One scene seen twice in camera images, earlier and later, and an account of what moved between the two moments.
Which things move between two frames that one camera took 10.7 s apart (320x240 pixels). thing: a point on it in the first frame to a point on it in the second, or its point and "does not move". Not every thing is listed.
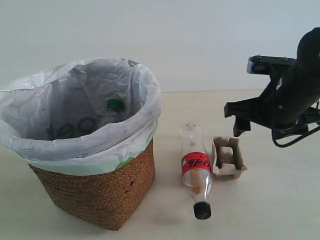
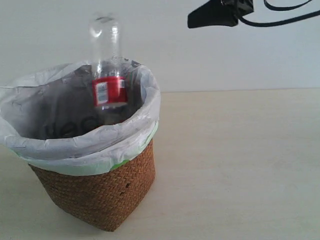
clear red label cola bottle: x=196 y=168 to x=109 y=84
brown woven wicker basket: x=106 y=199 does not move
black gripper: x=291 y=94 to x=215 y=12
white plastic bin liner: x=51 y=118 does not move
